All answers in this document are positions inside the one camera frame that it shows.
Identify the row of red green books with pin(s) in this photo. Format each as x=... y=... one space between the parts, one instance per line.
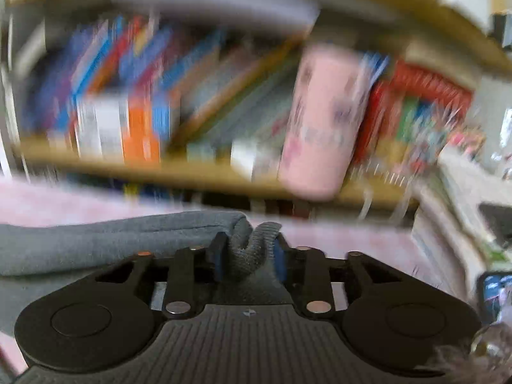
x=416 y=108

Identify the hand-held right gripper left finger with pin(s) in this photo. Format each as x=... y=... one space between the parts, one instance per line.
x=218 y=258

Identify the colourful bead ornament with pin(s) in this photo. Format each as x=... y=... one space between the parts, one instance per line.
x=464 y=138

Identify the white charger block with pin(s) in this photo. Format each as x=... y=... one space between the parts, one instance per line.
x=252 y=160

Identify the dark smartphone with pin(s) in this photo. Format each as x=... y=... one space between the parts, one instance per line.
x=496 y=296

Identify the white pen holder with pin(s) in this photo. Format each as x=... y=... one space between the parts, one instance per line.
x=464 y=0

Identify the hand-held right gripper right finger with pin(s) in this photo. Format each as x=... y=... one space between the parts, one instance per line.
x=280 y=262

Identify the white wooden bookshelf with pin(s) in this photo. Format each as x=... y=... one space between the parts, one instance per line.
x=120 y=170

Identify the small black box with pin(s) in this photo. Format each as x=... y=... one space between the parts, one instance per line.
x=504 y=32

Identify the grey sweatpants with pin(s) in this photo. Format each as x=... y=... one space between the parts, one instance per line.
x=100 y=244

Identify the row of leaning colourful books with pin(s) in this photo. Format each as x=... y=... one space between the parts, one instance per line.
x=200 y=80

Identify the pink checked cartoon table mat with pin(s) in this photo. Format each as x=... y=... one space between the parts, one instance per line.
x=48 y=204

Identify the stack of papers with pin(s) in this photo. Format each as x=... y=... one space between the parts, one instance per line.
x=460 y=208

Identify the pink sticker tumbler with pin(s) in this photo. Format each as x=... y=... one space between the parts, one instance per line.
x=324 y=120

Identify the fluffy grey charm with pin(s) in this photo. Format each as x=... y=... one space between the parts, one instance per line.
x=456 y=358

